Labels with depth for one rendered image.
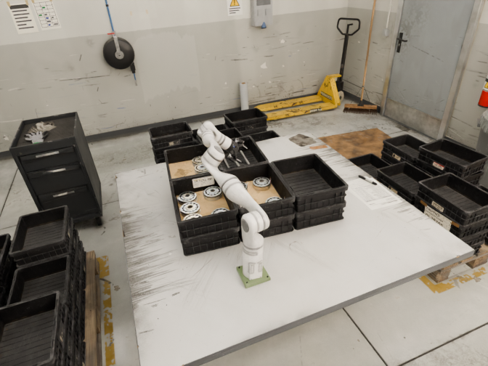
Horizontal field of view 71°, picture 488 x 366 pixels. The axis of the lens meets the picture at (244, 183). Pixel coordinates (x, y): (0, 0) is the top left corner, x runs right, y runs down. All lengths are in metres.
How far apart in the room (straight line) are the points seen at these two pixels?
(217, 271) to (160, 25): 3.70
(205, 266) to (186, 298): 0.20
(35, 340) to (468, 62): 4.35
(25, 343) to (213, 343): 0.96
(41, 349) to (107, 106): 3.56
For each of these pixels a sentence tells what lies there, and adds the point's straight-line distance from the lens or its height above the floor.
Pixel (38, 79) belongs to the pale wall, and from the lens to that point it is 4.93.
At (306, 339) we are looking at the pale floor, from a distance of 2.29.
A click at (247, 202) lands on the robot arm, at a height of 1.05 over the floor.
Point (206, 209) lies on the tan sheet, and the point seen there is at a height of 0.83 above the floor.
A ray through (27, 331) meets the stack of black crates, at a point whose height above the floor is 0.49.
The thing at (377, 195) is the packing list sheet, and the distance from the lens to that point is 2.22.
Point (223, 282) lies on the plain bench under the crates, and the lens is 1.63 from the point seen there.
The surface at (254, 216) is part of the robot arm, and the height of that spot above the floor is 1.05.
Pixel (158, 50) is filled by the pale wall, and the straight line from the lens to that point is 4.86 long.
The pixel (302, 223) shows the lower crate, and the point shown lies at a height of 0.74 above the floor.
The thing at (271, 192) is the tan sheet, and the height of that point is 0.83.
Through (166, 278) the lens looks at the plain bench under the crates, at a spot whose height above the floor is 0.70.
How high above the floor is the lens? 1.92
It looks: 33 degrees down
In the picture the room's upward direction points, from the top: 4 degrees counter-clockwise
